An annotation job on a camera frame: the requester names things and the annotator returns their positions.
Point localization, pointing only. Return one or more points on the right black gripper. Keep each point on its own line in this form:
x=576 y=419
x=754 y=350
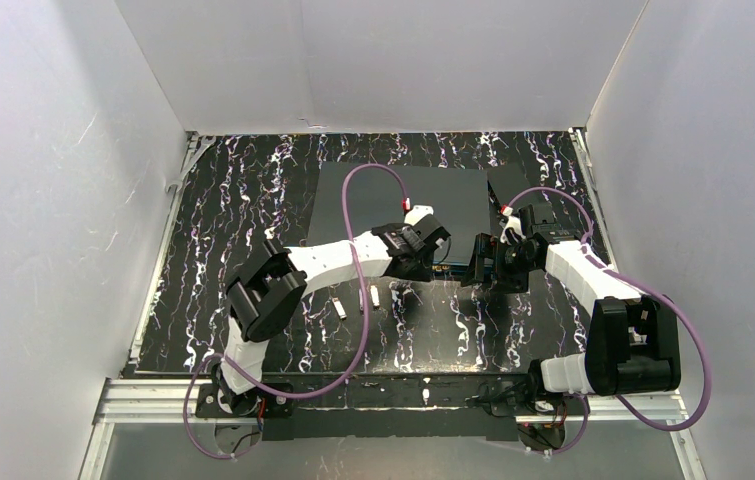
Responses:
x=483 y=263

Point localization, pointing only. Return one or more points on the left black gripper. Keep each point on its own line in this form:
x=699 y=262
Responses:
x=428 y=248

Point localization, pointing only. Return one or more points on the large teal network switch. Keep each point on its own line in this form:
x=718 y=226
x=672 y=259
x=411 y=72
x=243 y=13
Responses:
x=458 y=197

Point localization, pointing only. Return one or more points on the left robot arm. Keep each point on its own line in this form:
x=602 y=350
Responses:
x=267 y=289

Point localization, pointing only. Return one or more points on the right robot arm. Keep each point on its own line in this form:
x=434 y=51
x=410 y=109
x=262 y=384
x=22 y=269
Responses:
x=632 y=340

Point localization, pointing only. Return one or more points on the metal wrench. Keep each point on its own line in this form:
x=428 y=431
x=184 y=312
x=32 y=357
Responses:
x=197 y=146

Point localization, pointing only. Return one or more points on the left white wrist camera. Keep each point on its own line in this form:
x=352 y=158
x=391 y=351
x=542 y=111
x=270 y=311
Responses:
x=417 y=213

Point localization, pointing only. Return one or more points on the small black network switch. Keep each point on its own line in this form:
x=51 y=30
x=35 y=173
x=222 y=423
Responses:
x=504 y=183

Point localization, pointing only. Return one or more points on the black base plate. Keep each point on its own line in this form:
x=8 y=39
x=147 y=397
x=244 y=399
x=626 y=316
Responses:
x=499 y=407

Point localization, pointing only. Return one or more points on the aluminium front rail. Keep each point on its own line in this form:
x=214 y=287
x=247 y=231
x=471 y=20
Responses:
x=149 y=400

